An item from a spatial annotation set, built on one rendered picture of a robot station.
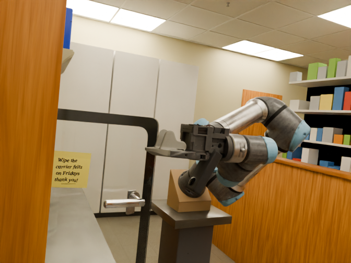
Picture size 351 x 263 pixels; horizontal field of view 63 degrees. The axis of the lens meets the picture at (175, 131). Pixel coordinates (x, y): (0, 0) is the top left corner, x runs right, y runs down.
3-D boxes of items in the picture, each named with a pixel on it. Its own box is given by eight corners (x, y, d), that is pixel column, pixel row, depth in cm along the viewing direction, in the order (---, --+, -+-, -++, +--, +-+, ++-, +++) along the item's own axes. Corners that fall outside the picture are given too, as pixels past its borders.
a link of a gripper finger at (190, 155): (165, 147, 68) (197, 149, 71) (164, 155, 68) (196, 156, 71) (173, 150, 63) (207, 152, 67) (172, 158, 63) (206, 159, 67)
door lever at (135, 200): (98, 203, 64) (100, 192, 64) (139, 202, 69) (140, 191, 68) (104, 212, 59) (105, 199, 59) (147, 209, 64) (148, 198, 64)
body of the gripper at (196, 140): (177, 123, 72) (218, 127, 77) (174, 157, 73) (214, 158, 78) (191, 124, 65) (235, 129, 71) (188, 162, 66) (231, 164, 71)
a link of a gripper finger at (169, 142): (147, 128, 65) (184, 131, 69) (144, 154, 65) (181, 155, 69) (152, 129, 62) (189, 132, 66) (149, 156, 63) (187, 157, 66)
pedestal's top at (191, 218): (198, 204, 173) (198, 197, 172) (231, 224, 144) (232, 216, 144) (148, 206, 158) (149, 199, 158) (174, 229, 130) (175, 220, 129)
